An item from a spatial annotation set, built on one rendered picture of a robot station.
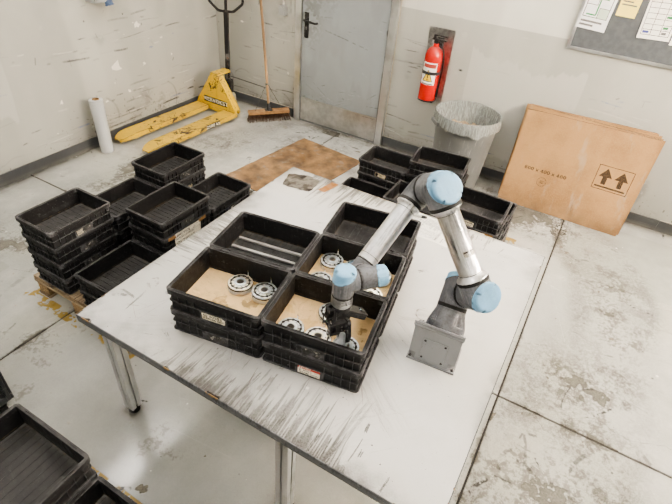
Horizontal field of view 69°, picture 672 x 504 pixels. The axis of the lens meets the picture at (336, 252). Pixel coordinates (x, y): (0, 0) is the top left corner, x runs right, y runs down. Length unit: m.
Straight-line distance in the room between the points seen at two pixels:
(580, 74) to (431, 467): 3.50
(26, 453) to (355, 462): 1.19
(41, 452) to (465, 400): 1.56
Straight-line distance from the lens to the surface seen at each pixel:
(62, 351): 3.17
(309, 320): 1.93
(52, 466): 2.14
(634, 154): 4.54
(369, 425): 1.82
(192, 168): 3.58
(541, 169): 4.58
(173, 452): 2.61
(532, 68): 4.59
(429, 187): 1.69
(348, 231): 2.41
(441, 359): 1.98
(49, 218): 3.33
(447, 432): 1.87
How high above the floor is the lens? 2.22
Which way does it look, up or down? 38 degrees down
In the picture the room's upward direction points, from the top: 5 degrees clockwise
